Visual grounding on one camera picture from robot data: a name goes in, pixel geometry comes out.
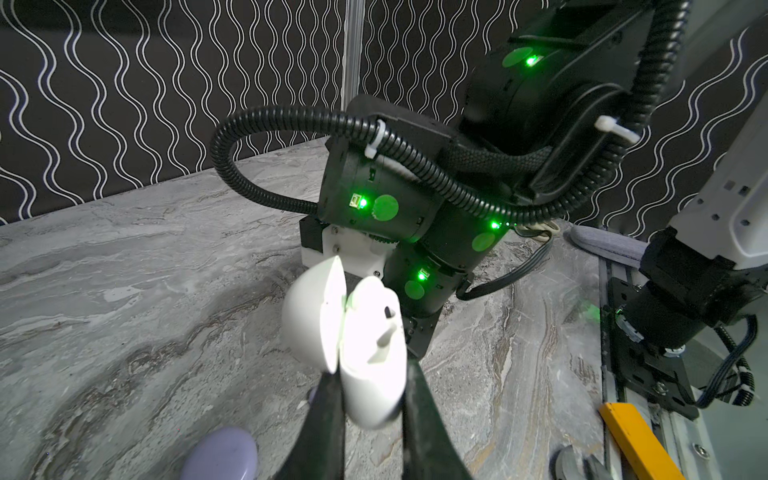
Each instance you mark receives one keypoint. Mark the white earbud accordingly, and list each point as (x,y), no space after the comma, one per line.
(383,335)

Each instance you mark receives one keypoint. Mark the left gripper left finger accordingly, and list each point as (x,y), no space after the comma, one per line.
(319,450)

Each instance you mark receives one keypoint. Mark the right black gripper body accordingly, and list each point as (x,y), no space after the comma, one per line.
(422,283)

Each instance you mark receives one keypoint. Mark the grey purple cloth pad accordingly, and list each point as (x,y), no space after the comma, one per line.
(611,246)

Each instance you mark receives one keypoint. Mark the white earbud charging case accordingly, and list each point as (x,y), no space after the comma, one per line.
(323,326)

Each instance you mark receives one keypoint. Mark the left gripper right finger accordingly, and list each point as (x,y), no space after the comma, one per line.
(428,452)

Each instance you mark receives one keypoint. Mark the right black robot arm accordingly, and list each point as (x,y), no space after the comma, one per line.
(548,118)

